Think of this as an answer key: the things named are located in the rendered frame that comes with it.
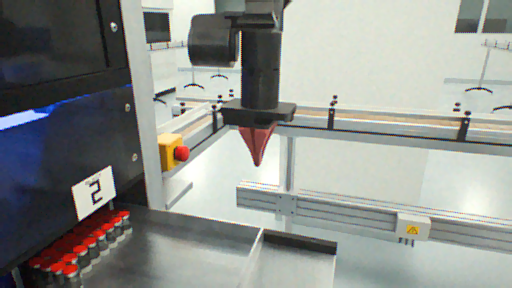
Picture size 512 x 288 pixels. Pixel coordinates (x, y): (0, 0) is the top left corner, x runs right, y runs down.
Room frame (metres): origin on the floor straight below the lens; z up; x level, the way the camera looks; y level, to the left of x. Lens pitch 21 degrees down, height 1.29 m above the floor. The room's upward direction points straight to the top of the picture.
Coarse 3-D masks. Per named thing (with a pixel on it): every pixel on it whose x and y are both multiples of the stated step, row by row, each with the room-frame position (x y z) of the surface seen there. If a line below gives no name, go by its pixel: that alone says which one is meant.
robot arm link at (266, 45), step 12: (240, 24) 0.47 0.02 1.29; (252, 24) 0.47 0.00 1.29; (264, 24) 0.47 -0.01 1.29; (252, 36) 0.45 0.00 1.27; (264, 36) 0.44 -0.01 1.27; (276, 36) 0.45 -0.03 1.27; (252, 48) 0.45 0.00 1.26; (264, 48) 0.44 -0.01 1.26; (276, 48) 0.45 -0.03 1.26; (252, 60) 0.45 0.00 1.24; (264, 60) 0.44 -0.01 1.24; (276, 60) 0.45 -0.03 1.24
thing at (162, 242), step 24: (144, 216) 0.61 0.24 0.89; (168, 216) 0.59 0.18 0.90; (192, 216) 0.57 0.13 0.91; (144, 240) 0.54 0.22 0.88; (168, 240) 0.54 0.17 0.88; (192, 240) 0.54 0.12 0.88; (216, 240) 0.53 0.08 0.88; (240, 240) 0.53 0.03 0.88; (96, 264) 0.47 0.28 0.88; (120, 264) 0.47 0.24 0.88; (144, 264) 0.47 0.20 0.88; (168, 264) 0.47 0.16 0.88; (192, 264) 0.47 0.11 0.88; (216, 264) 0.47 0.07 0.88; (240, 264) 0.47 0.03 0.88
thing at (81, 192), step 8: (96, 176) 0.49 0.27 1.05; (104, 176) 0.51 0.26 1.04; (80, 184) 0.46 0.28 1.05; (88, 184) 0.47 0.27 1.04; (96, 184) 0.49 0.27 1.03; (104, 184) 0.50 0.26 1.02; (112, 184) 0.52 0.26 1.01; (72, 192) 0.44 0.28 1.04; (80, 192) 0.46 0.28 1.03; (88, 192) 0.47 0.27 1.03; (104, 192) 0.50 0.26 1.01; (112, 192) 0.52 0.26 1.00; (80, 200) 0.45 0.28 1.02; (88, 200) 0.47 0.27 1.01; (104, 200) 0.50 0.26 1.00; (80, 208) 0.45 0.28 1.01; (88, 208) 0.46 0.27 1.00; (96, 208) 0.48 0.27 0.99; (80, 216) 0.45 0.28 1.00
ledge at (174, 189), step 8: (168, 184) 0.78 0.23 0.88; (176, 184) 0.78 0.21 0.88; (184, 184) 0.78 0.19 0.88; (192, 184) 0.80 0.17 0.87; (168, 192) 0.73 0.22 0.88; (176, 192) 0.73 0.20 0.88; (184, 192) 0.75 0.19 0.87; (168, 200) 0.69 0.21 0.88; (176, 200) 0.71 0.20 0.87; (168, 208) 0.68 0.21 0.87
